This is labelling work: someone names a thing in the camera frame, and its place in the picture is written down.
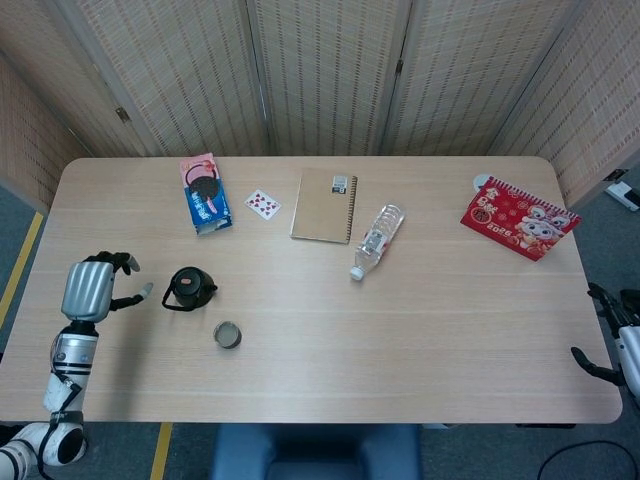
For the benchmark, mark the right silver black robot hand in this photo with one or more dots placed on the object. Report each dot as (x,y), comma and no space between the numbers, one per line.
(630,350)

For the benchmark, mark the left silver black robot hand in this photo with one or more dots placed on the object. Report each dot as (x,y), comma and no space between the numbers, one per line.
(87,290)

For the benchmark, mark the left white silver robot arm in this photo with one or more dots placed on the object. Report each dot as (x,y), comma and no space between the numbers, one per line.
(75,350)

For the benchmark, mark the dark green cup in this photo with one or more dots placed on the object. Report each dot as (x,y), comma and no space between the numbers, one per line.
(228,336)

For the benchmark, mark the clear plastic water bottle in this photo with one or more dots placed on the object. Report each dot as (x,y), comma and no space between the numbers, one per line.
(377,240)

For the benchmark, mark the blue pink cookie box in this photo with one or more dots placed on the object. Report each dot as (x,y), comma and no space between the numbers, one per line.
(205,195)

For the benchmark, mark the white device on floor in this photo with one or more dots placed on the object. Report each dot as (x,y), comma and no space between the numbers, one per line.
(622,194)

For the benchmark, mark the red 2026 desk calendar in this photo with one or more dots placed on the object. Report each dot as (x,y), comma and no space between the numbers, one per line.
(520,225)

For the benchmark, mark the hearts playing card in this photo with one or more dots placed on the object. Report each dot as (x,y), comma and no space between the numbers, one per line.
(262,204)

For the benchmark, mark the small white round object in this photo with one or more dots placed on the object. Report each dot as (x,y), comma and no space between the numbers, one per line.
(481,181)

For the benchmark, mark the kraft spiral notebook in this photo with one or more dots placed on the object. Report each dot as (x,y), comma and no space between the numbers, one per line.
(322,207)

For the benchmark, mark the blue padded seat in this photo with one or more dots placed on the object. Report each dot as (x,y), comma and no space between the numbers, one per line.
(315,452)

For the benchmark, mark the woven bamboo folding screen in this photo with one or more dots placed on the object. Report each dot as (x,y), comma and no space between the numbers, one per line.
(325,75)

